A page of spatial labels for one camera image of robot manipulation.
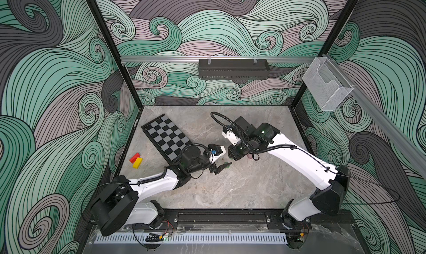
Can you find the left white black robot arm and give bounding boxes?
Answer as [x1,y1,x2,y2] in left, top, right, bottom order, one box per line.
[84,144,228,236]

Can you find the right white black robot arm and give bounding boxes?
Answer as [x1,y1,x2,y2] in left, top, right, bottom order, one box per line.
[210,111,354,230]

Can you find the black white chessboard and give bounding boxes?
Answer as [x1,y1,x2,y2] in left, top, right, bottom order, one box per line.
[141,114,192,165]

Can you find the yellow block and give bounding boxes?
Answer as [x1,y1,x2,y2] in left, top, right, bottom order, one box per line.
[133,157,143,169]

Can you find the red block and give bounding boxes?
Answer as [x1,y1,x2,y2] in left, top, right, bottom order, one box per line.
[129,153,140,163]

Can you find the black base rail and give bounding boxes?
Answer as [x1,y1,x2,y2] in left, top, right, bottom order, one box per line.
[132,208,353,227]

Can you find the white slotted cable duct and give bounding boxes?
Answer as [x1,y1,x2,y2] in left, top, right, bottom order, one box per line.
[93,232,287,245]

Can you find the black wall tray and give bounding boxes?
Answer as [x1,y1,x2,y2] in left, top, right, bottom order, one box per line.
[198,58,271,83]

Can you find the clear plastic wall holder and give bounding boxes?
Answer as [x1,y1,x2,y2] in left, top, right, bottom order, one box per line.
[302,56,353,111]

